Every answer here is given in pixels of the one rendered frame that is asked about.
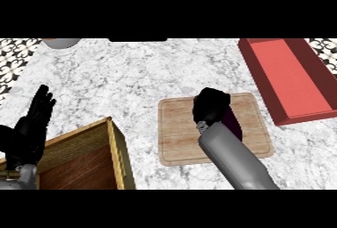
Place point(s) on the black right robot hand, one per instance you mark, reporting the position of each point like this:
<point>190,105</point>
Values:
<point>212,105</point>

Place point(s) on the red rectangular box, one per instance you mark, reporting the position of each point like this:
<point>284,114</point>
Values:
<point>292,80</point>

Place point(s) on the pale wooden cutting board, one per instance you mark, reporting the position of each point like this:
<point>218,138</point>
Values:
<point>179,133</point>

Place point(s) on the brown cardboard box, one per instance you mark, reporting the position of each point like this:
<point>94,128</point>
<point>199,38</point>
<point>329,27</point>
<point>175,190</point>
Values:
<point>83,160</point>

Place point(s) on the dark purple sweet potato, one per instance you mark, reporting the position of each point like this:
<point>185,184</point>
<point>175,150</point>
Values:
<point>234,124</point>

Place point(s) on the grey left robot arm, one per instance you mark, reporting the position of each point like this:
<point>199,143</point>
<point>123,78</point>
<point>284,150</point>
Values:
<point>20,177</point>

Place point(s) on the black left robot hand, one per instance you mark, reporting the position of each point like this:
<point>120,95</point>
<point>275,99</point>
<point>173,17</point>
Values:
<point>30,130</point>

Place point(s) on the grey round bowl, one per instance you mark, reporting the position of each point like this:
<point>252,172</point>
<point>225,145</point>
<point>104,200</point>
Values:
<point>61,42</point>

